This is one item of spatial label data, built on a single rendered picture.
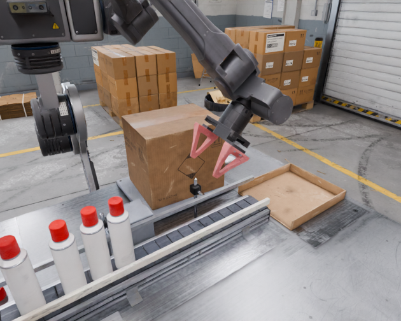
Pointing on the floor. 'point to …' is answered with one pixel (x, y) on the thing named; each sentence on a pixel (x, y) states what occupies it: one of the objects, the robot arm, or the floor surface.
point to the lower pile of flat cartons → (9, 106)
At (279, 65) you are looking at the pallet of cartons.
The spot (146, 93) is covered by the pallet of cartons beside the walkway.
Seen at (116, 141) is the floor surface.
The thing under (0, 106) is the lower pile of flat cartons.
